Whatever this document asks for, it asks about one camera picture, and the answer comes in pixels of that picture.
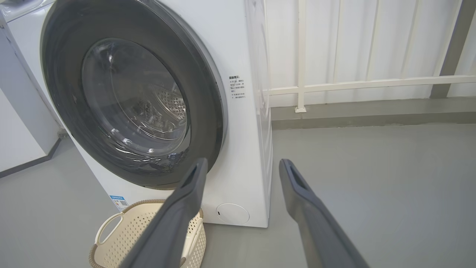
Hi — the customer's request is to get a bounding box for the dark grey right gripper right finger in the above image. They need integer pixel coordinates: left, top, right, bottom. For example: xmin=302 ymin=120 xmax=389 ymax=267
xmin=279 ymin=159 xmax=370 ymax=268

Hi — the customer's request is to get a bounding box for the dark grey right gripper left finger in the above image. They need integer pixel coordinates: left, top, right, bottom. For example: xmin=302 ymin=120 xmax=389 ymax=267
xmin=119 ymin=157 xmax=209 ymax=268

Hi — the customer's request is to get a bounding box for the black rimmed glass washer door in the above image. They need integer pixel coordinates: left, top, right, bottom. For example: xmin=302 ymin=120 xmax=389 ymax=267
xmin=40 ymin=0 xmax=228 ymax=190

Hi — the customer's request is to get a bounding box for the cream perforated laundry basket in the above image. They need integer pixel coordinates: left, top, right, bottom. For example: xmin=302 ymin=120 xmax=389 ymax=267
xmin=89 ymin=200 xmax=207 ymax=268

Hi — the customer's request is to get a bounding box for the white front-load washing machine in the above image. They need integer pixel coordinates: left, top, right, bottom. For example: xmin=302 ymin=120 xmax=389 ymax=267
xmin=0 ymin=0 xmax=274 ymax=228

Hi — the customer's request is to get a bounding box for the round white filter cover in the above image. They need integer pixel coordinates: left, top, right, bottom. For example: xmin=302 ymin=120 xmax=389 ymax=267
xmin=216 ymin=203 xmax=250 ymax=225

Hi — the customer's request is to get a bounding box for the blue energy label sticker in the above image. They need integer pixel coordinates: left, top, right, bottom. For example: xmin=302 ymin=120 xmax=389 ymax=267
xmin=109 ymin=195 xmax=129 ymax=211

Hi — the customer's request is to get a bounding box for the perforated steel washer drum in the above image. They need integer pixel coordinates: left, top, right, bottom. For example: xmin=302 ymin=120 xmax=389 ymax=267
xmin=123 ymin=82 xmax=188 ymax=142

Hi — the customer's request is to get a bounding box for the black text instruction label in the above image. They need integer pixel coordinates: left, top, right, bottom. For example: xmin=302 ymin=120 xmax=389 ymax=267
xmin=229 ymin=76 xmax=246 ymax=100

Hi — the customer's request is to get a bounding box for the white metal railing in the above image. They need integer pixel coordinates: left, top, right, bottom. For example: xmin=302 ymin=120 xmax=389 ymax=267
xmin=264 ymin=0 xmax=476 ymax=113

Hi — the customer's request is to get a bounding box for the grey vertical post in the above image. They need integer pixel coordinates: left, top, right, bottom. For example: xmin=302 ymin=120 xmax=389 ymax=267
xmin=430 ymin=0 xmax=476 ymax=99

